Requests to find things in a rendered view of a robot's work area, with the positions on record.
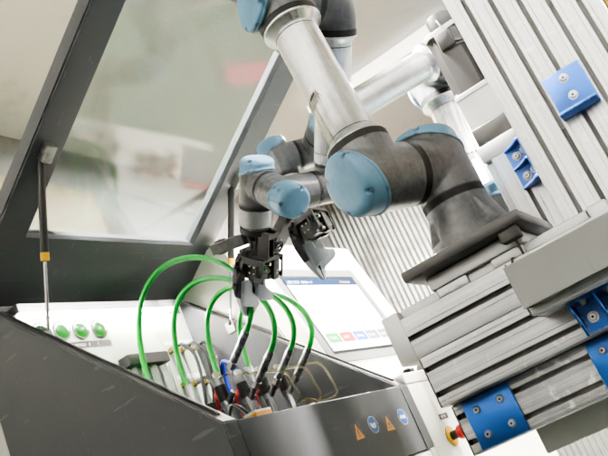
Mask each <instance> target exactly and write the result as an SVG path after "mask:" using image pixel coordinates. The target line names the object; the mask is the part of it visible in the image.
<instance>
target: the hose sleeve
mask: <svg viewBox="0 0 608 456"><path fill-rule="evenodd" d="M249 334H250V333H246V332H244V331H243V330H242V333H241V335H240V336H239V339H238V342H237V344H236V346H235V349H234V351H233V354H232V357H231V359H230V361H231V363H233V364H237V363H238V360H239V358H240V356H241V353H242V350H243V348H244V345H245V343H246V341H247V338H248V336H249Z"/></svg>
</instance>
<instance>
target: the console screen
mask: <svg viewBox="0 0 608 456"><path fill-rule="evenodd" d="M275 282H276V283H277V285H278V286H279V288H280V289H281V291H282V292H283V294H285V295H287V296H289V297H291V298H293V299H295V300H296V301H297V302H298V303H299V304H301V305H302V306H303V307H304V308H305V309H306V311H307V312H308V313H309V315H310V316H311V318H312V321H313V324H314V329H315V339H316V340H317V341H318V342H319V344H320V345H321V347H322V348H323V349H324V351H325V352H326V354H328V355H330V356H334V357H336V358H339V359H342V360H344V361H347V362H353V361H359V360H366V359H371V358H378V357H384V356H396V353H395V351H394V348H393V346H392V344H391V342H390V339H389V337H388V336H387V334H386V332H385V328H384V326H383V324H382V321H381V320H382V319H384V318H386V316H385V314H384V313H383V311H382V310H381V309H380V308H379V307H378V306H377V305H376V303H375V302H374V300H373V299H372V298H371V296H370V295H369V294H368V293H367V291H366V290H365V288H364V287H363V286H362V284H361V283H360V282H359V280H358V279H357V278H356V276H355V275H354V274H353V272H352V271H333V270H326V278H325V279H324V280H321V279H320V278H319V277H318V276H316V275H315V274H314V273H313V272H312V271H311V270H283V275H282V276H280V275H279V278H278V279H276V280H275ZM291 305H292V304H291ZM292 307H293V308H294V309H295V310H296V311H297V313H298V314H299V316H300V317H301V319H302V320H303V321H304V323H305V324H306V326H307V327H309V326H308V323H307V320H306V319H305V318H304V316H303V315H302V313H301V312H300V311H299V310H298V309H297V308H296V307H294V306H293V305H292Z"/></svg>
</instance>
